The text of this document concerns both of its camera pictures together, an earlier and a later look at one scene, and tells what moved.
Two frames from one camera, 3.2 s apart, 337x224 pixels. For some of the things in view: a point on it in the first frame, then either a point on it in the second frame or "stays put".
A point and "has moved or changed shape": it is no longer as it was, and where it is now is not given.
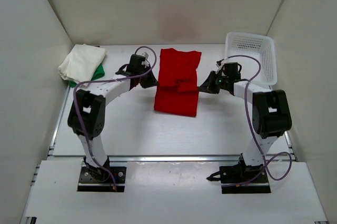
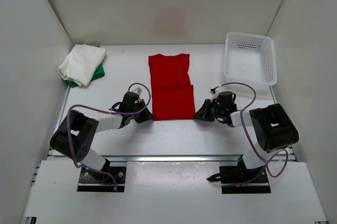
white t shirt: [81, 63] stays put
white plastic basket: [255, 53] stays put
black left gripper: [152, 82] -> [147, 115]
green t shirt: [99, 73] stays put
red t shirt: [178, 88] has moved or changed shape
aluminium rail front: [173, 158] stays put
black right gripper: [209, 86] -> [204, 113]
